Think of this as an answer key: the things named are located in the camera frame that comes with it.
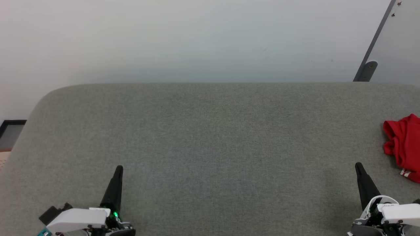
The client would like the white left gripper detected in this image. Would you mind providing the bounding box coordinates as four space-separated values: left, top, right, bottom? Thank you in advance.
45 165 136 236

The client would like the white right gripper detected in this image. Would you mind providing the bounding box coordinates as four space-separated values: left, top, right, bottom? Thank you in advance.
347 162 420 236

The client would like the black framed panel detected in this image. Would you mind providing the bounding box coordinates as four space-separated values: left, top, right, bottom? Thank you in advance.
0 119 28 152

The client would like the dark grey metal bar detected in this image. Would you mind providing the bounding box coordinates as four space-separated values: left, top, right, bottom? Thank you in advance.
352 0 398 82

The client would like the grey metal bracket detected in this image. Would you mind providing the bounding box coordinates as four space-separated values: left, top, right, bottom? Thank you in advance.
359 61 378 82

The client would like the red bulls 23 jersey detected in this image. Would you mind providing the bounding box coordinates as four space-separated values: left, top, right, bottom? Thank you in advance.
383 113 420 184

